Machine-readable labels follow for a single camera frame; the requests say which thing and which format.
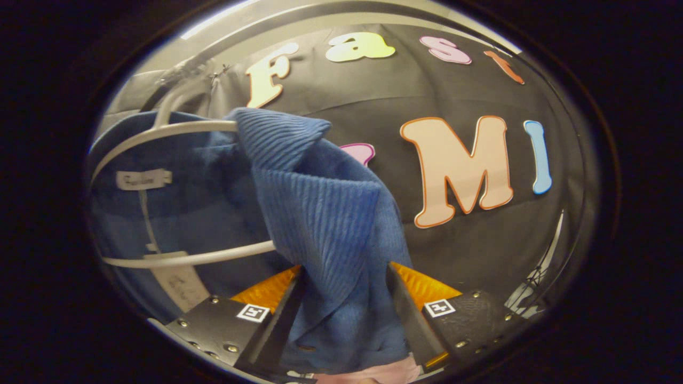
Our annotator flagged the white plastic clothes hanger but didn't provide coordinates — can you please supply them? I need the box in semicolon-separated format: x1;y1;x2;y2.
91;75;277;269

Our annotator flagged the black clothes rack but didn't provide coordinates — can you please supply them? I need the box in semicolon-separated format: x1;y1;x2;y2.
140;4;406;113

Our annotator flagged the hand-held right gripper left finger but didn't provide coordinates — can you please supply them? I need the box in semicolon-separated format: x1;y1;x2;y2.
147;265;306;374

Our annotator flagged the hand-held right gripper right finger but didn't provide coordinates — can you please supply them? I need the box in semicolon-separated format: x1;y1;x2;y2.
386;261;534;372

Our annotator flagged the pink laundry hamper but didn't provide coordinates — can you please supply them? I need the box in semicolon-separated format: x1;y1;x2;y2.
314;354;423;384

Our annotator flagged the blue corduroy jacket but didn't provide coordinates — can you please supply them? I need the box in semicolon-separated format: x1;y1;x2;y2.
88;108;422;377

